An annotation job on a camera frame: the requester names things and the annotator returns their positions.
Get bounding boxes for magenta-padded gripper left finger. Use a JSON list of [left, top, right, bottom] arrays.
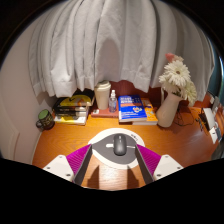
[[42, 143, 94, 186]]

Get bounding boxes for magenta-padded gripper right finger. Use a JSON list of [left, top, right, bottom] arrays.
[[134, 143, 184, 185]]

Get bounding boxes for dark grey computer mouse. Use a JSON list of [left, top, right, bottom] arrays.
[[112, 133, 127, 157]]

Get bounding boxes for white and grey mouse pad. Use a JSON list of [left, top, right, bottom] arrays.
[[87, 127, 146, 170]]

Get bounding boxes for dark mug with green inside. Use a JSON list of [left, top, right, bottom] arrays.
[[35, 109, 56, 131]]

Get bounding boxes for orange book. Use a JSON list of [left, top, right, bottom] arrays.
[[132, 97, 159, 126]]

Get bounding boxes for cream ceramic jug vase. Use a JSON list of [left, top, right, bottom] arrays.
[[155, 87, 184, 129]]

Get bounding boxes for red-brown book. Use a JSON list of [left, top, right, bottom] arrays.
[[90, 107, 120, 119]]

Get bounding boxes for blue book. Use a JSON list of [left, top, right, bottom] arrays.
[[117, 94, 148, 123]]

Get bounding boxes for white flat device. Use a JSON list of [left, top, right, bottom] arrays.
[[202, 107, 218, 132]]

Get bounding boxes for clear spray bottle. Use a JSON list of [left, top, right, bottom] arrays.
[[108, 89, 118, 113]]

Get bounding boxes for cream tumbler with lid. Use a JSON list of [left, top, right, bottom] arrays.
[[93, 79, 112, 110]]

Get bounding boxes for white flower bouquet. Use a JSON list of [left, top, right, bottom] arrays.
[[158, 52, 198, 107]]

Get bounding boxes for white curtain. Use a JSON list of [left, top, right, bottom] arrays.
[[28, 0, 216, 98]]

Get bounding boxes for black cable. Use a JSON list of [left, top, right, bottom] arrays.
[[174, 105, 202, 128]]

